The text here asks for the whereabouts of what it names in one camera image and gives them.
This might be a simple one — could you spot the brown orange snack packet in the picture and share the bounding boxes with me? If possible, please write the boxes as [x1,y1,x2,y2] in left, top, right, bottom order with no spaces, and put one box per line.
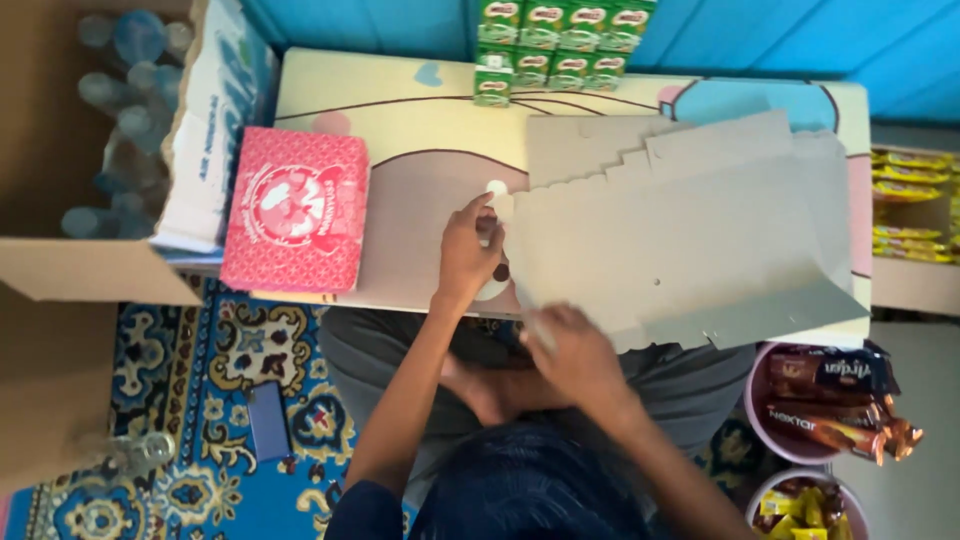
[765,399,925,464]

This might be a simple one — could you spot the bowl of yellow snack packets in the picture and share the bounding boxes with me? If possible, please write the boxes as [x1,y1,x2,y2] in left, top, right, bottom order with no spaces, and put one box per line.
[745,468,873,540]

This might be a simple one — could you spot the pink printed box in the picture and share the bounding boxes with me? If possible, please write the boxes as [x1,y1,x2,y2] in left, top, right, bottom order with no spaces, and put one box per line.
[219,126,372,296]

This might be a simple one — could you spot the stack of green drink cartons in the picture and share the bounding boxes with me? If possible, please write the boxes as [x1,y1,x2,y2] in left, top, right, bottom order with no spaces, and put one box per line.
[472,0,660,109]

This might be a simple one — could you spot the shelf of yellow packets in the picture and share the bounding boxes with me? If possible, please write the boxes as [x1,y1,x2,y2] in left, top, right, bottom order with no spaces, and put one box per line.
[870,144,960,318]

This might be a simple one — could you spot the blue phone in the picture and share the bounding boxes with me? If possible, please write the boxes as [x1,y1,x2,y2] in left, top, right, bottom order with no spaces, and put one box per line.
[246,380,294,463]

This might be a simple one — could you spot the blue patterned carpet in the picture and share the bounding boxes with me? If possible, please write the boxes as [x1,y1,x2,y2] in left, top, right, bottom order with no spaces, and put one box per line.
[0,273,760,540]

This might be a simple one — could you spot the pink plastic bowl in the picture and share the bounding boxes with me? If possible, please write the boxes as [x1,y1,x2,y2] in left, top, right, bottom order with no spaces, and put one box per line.
[743,341,852,467]

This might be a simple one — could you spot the person's left hand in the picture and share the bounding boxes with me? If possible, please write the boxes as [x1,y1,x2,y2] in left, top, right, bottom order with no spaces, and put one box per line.
[433,191,511,305]

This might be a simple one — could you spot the grey cardboard sheet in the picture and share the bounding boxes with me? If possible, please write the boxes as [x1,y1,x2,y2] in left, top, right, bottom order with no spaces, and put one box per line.
[496,131,873,355]
[525,110,796,190]

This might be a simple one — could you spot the cartoon print low table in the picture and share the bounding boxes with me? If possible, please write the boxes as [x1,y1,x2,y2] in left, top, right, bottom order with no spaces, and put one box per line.
[249,46,875,351]

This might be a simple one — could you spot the person's grey trousers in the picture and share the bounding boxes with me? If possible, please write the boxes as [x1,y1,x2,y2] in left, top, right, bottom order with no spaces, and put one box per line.
[318,306,757,481]

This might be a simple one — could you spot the person's dark blue sleeve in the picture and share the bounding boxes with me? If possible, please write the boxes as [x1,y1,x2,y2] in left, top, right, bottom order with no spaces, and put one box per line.
[323,480,410,540]

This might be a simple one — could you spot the brown carton of water bottles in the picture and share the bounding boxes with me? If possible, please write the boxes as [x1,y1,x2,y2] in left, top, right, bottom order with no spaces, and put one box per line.
[0,0,280,498]

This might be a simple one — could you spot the person's foot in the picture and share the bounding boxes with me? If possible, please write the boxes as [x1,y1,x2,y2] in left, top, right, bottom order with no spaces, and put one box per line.
[441,355,575,427]

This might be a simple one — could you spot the dark brown snack packet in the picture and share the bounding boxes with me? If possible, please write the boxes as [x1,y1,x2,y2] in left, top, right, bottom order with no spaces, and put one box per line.
[765,346,903,400]

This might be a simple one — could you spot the person's right hand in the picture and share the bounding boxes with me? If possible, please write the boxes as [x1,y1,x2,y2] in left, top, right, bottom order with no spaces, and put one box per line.
[519,302,639,421]

